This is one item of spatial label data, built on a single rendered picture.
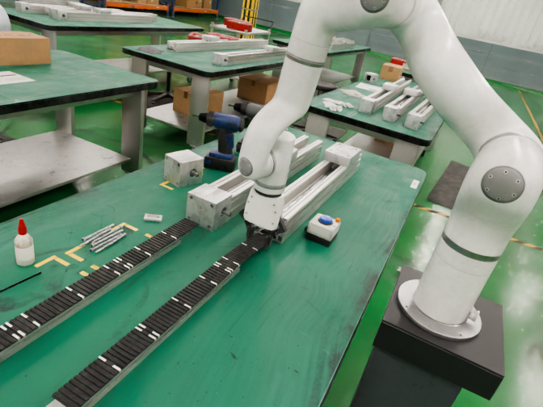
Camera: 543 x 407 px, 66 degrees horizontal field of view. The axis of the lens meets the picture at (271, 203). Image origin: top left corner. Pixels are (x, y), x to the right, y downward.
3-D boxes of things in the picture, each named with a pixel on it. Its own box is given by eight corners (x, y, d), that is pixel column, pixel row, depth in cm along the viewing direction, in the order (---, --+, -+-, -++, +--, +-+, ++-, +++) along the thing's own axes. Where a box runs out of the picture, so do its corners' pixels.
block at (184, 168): (183, 190, 143) (186, 165, 138) (163, 178, 149) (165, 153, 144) (205, 185, 150) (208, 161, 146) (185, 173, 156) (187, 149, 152)
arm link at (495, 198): (503, 245, 90) (560, 143, 79) (492, 285, 76) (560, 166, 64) (448, 222, 95) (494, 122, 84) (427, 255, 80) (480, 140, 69)
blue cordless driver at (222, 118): (235, 174, 163) (243, 120, 153) (185, 164, 163) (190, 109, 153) (237, 167, 170) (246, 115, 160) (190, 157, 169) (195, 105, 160)
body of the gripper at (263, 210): (246, 184, 110) (239, 220, 115) (279, 197, 107) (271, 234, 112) (259, 176, 117) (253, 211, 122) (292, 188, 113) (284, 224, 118)
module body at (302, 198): (282, 244, 124) (288, 219, 120) (253, 231, 128) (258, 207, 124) (356, 170, 191) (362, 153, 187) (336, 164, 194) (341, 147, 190)
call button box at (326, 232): (328, 248, 127) (333, 230, 124) (299, 236, 130) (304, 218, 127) (336, 237, 134) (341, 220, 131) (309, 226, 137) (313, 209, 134)
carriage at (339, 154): (346, 174, 169) (350, 158, 166) (321, 165, 172) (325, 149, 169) (357, 163, 182) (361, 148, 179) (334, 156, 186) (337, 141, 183)
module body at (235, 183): (228, 220, 131) (232, 196, 127) (202, 209, 134) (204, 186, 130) (318, 157, 197) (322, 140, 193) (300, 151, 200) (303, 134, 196)
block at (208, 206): (219, 235, 122) (223, 207, 118) (184, 220, 126) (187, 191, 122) (234, 223, 130) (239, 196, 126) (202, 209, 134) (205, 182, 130)
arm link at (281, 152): (270, 190, 105) (292, 182, 112) (279, 140, 99) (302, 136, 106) (246, 177, 109) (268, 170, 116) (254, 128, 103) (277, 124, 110)
